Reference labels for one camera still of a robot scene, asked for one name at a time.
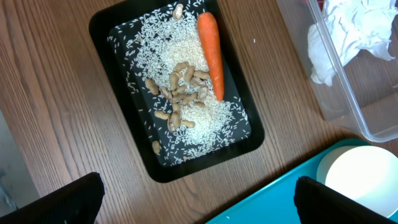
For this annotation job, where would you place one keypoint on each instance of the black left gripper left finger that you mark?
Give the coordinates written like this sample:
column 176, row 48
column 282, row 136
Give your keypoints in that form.
column 76, row 202

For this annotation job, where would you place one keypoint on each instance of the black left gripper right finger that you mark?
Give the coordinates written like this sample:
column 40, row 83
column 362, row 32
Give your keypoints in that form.
column 317, row 203

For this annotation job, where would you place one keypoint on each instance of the white bowl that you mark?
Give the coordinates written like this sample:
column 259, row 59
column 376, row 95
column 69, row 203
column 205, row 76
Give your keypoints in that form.
column 365, row 174

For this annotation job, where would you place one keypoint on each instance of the white napkin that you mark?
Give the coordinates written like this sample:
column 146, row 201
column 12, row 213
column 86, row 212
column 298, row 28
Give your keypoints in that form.
column 353, row 25

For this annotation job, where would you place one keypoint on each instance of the red snack wrapper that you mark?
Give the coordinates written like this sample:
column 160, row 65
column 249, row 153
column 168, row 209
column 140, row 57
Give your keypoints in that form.
column 321, row 3

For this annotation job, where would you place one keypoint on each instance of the black food waste tray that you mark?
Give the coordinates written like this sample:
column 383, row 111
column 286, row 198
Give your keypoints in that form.
column 124, row 109

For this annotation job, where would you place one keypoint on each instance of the teal plastic tray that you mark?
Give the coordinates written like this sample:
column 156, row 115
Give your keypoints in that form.
column 274, row 203

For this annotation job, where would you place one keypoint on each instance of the clear plastic bin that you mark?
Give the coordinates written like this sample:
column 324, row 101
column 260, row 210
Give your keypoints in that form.
column 363, row 96

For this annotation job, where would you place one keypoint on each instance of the pile of peanuts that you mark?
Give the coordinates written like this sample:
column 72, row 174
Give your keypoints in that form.
column 170, row 54

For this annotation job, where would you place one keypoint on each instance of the pile of rice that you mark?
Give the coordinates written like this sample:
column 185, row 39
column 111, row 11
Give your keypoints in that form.
column 219, row 116

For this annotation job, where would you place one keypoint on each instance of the orange carrot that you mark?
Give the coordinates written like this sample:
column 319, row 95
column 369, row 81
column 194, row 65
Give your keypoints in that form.
column 210, row 42

